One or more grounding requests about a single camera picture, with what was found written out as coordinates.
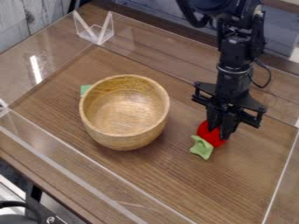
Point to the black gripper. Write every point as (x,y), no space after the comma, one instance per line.
(228,102)

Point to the red plush strawberry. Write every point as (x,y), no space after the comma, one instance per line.
(206,141)

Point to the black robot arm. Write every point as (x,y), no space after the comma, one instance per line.
(238,20)

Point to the small green object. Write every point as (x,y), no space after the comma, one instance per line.
(84,88)

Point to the wooden bowl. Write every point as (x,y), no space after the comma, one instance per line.
(124,110)

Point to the blue-grey sofa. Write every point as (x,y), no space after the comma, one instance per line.
(282,23)

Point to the clear acrylic corner bracket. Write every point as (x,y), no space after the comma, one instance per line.
(98,34)

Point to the black table leg bracket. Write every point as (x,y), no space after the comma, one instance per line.
(44,215)

